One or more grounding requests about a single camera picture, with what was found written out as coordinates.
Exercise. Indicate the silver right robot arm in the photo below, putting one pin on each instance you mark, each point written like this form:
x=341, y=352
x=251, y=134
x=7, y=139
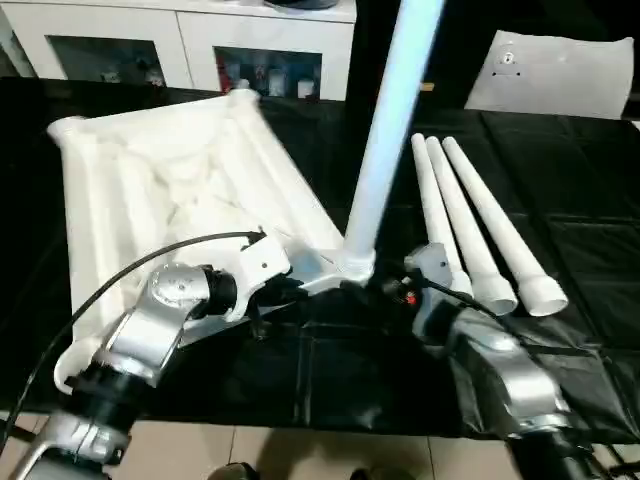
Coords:
x=510, y=385

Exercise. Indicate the white plastic table leg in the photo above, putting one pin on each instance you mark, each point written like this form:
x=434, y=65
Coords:
x=470, y=240
x=510, y=240
x=436, y=210
x=385, y=140

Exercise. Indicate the white glass-door cabinet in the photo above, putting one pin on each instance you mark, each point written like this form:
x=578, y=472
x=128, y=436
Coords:
x=190, y=45

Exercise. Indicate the white flat panel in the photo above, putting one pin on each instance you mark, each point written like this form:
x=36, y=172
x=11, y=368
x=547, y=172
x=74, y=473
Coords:
x=560, y=80

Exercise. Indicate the small yellow label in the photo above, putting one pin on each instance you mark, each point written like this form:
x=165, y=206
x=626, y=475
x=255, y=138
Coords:
x=427, y=87

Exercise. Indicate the black work mat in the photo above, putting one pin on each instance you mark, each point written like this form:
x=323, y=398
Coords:
x=600, y=250

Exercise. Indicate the grey bag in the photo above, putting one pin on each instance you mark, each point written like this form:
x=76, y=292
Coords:
x=300, y=3

